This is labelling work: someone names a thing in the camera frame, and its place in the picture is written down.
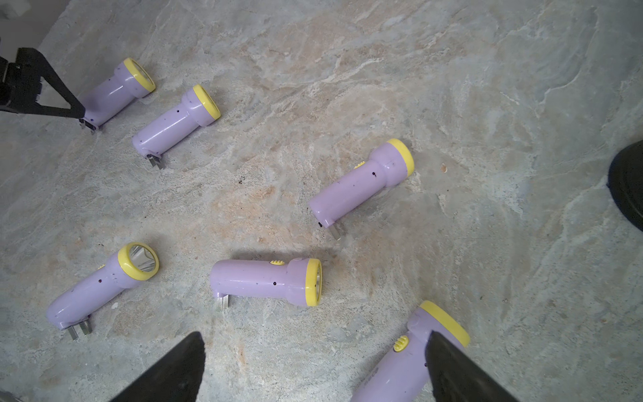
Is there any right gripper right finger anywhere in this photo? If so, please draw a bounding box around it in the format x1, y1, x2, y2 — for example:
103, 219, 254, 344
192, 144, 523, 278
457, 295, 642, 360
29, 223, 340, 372
425, 332, 517, 402

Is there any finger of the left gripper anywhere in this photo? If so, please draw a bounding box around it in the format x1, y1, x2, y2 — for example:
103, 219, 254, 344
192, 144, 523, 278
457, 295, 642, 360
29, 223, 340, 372
1, 48, 85, 119

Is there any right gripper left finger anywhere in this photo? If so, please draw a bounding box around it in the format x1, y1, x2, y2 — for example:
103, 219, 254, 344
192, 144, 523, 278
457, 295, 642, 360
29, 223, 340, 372
112, 332, 206, 401

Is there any purple flashlight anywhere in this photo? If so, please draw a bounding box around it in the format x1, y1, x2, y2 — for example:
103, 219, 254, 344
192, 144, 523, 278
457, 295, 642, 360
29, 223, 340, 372
352, 301, 471, 401
46, 242, 160, 340
80, 58, 156, 132
132, 85, 221, 169
309, 138, 415, 240
209, 258, 323, 310

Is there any black round stand base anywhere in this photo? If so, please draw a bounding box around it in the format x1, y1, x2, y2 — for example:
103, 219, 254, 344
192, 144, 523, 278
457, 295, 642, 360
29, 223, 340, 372
607, 141, 643, 230

